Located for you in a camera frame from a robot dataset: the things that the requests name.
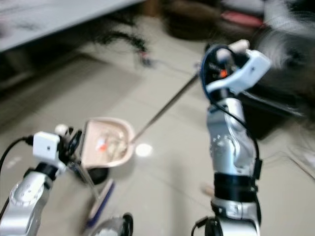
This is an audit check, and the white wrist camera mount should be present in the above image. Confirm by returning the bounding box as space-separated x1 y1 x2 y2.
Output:
206 48 272 96
32 131 62 160

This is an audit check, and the dark sofa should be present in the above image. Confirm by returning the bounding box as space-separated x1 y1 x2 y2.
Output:
165 0 276 42

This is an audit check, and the broom with blue brush head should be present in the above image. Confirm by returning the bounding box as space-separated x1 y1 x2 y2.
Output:
71 160 116 228

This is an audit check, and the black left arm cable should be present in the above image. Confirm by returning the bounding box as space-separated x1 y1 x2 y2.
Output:
0 136 34 170

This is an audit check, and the silver robot leg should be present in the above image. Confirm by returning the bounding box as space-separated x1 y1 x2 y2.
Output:
90 212 134 236

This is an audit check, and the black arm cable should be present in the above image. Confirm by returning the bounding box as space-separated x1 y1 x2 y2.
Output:
199 44 262 180
0 136 34 170

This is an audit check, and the small beige floor scrap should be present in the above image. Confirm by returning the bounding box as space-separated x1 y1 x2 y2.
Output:
199 182 216 196

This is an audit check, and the black cable on floor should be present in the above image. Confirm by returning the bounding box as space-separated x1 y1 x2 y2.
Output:
94 29 153 67

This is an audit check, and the red cushion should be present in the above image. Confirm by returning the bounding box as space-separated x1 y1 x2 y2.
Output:
220 10 265 28

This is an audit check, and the crumpled white paper trash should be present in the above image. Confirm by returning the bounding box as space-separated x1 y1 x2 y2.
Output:
107 138 128 160

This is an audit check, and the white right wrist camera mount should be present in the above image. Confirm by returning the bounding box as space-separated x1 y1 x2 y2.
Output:
206 48 272 96

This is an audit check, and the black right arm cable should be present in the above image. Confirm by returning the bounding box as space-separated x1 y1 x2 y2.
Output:
199 44 262 180

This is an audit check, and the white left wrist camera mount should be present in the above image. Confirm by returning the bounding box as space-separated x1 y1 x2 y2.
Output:
32 131 62 160

